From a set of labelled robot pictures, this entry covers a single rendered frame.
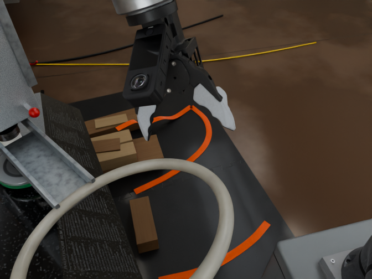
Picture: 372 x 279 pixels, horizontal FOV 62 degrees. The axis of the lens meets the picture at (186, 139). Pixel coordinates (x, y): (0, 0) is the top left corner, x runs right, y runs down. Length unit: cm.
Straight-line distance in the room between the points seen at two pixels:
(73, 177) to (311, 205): 167
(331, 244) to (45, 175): 90
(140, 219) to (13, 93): 112
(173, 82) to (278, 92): 264
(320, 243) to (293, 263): 12
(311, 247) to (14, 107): 101
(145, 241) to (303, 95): 197
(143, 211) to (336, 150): 154
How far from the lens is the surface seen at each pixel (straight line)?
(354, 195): 243
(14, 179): 131
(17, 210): 130
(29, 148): 111
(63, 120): 168
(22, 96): 109
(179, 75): 44
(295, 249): 108
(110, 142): 219
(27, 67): 105
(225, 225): 61
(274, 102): 293
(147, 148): 226
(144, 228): 188
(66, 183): 96
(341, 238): 116
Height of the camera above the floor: 179
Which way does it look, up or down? 46 degrees down
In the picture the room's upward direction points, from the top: straight up
